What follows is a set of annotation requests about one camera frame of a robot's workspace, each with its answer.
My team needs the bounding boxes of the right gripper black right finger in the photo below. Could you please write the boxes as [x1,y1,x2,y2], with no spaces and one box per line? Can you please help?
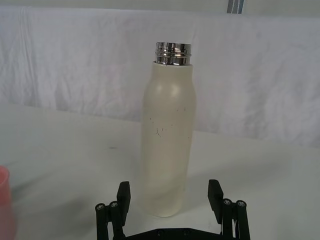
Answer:
[207,179,248,240]

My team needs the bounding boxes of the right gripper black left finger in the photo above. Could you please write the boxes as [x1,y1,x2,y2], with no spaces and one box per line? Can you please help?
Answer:
[94,181,132,240]

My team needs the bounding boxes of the cream vacuum bottle steel neck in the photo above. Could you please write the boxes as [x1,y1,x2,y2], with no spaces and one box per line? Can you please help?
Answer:
[140,41,195,218]

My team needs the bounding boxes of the white table cloth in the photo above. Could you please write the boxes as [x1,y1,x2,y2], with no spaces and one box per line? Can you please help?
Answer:
[0,101,320,240]

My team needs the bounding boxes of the pink plastic cup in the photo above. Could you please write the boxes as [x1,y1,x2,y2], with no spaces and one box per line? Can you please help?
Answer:
[0,164,16,240]

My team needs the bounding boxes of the white curtain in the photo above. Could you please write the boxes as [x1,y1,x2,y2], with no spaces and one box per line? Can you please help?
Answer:
[0,0,320,149]

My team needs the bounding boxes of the grey striped post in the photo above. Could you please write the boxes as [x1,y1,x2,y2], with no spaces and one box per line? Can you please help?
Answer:
[226,0,244,15]

